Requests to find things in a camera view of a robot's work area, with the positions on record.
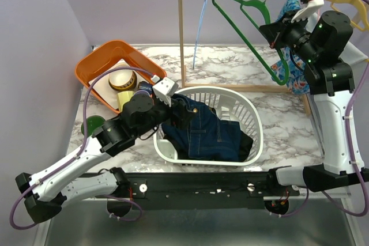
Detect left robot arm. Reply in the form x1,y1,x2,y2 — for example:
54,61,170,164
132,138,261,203
16,94,198,225

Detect blue denim shorts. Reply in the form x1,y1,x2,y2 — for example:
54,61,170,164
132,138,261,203
161,94,242,162

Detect white plastic laundry basket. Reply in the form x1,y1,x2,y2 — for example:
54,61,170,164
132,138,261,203
153,86,263,166

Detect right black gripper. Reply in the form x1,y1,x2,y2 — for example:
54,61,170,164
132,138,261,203
261,8,321,63

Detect light blue wire hanger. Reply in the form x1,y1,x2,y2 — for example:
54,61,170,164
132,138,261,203
192,0,208,69

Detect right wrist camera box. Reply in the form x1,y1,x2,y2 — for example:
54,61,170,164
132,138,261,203
291,0,324,23

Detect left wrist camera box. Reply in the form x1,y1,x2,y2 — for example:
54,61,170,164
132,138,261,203
151,75,179,107

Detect green plastic hanger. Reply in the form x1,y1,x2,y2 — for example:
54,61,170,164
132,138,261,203
212,0,290,86

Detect black mounting base bar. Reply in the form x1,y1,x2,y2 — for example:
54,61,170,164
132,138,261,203
112,172,299,210

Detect blue floral garment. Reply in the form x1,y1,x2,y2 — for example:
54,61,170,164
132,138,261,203
276,0,310,95

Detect patterned ceramic bowl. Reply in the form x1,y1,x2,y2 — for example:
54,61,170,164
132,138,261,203
108,66,137,92

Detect yellow plastic hanger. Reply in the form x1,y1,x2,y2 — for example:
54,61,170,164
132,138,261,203
325,0,368,32

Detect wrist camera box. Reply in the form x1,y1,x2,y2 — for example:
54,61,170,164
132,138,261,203
151,75,179,107
291,0,324,23

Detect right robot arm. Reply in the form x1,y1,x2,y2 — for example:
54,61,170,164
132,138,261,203
259,10,368,195

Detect yellow cup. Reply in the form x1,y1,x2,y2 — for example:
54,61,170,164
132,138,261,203
116,90,134,112

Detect green floral mug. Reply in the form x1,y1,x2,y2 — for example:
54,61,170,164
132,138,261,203
80,115,106,137

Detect light grey cloth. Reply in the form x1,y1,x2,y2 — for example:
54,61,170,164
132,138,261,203
306,13,368,66

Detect white square plate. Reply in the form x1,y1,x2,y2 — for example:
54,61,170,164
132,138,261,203
88,64,130,108

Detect dark blue striped cup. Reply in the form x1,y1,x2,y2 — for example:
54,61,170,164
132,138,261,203
138,81,153,95

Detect orange plastic bin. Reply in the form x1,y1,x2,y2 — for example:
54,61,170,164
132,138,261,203
75,40,167,113

